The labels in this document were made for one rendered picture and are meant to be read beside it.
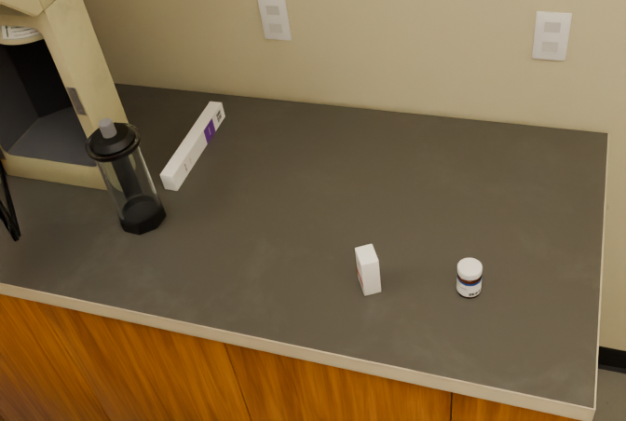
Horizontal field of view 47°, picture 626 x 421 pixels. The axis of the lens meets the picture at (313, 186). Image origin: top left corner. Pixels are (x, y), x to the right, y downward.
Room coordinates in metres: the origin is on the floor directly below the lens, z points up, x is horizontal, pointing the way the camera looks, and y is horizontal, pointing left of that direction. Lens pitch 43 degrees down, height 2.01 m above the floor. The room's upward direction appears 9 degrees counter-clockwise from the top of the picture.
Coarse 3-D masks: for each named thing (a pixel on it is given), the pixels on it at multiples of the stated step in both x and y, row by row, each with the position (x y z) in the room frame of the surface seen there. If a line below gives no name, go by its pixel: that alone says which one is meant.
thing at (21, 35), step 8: (0, 32) 1.33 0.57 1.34; (8, 32) 1.32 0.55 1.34; (16, 32) 1.31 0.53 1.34; (24, 32) 1.31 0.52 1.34; (32, 32) 1.31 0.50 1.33; (0, 40) 1.32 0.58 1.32; (8, 40) 1.31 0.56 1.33; (16, 40) 1.31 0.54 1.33; (24, 40) 1.31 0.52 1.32; (32, 40) 1.31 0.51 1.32
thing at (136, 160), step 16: (96, 160) 1.10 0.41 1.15; (128, 160) 1.11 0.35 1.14; (144, 160) 1.15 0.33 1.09; (112, 176) 1.10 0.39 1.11; (128, 176) 1.10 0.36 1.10; (144, 176) 1.13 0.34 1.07; (112, 192) 1.11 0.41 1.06; (128, 192) 1.10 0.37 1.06; (144, 192) 1.11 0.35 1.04; (128, 208) 1.10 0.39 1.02; (144, 208) 1.11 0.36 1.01
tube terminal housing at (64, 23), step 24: (48, 0) 1.26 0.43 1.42; (72, 0) 1.32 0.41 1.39; (0, 24) 1.29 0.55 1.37; (24, 24) 1.27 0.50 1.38; (48, 24) 1.25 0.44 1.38; (72, 24) 1.29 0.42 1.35; (48, 48) 1.26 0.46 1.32; (72, 48) 1.27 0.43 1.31; (96, 48) 1.33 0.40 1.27; (72, 72) 1.25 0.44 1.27; (96, 72) 1.31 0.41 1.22; (96, 96) 1.28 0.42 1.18; (96, 120) 1.26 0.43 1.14; (120, 120) 1.32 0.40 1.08; (0, 144) 1.36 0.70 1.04; (24, 168) 1.35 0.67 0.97; (48, 168) 1.32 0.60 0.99; (72, 168) 1.29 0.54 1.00; (96, 168) 1.26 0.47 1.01
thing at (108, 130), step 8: (104, 120) 1.15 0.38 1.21; (112, 120) 1.15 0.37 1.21; (104, 128) 1.13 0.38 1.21; (112, 128) 1.14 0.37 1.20; (120, 128) 1.16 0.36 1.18; (128, 128) 1.16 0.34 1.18; (96, 136) 1.14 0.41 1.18; (104, 136) 1.13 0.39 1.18; (112, 136) 1.13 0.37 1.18; (120, 136) 1.13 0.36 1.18; (128, 136) 1.13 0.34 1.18; (88, 144) 1.14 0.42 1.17; (96, 144) 1.12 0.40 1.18; (104, 144) 1.11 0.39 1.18; (112, 144) 1.11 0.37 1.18; (120, 144) 1.11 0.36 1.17; (128, 144) 1.12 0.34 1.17; (96, 152) 1.11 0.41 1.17; (104, 152) 1.10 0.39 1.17; (112, 152) 1.10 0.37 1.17
